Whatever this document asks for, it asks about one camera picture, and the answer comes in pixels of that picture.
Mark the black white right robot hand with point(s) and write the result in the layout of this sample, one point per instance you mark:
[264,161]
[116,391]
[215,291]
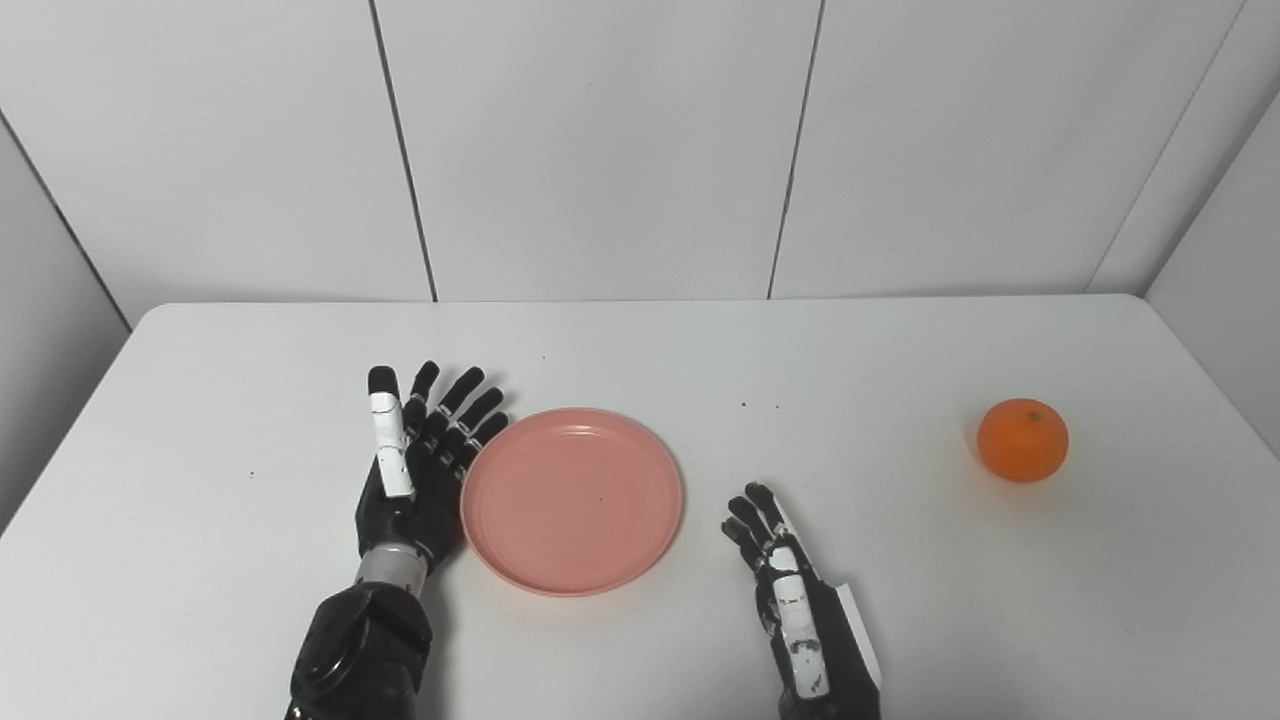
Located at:
[805,630]

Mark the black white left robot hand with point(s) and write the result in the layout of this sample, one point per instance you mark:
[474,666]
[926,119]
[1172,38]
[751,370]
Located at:
[415,490]

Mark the orange fruit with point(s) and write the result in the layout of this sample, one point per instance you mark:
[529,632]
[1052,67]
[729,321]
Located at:
[1022,440]

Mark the pink round plate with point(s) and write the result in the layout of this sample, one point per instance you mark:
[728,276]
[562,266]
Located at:
[572,500]

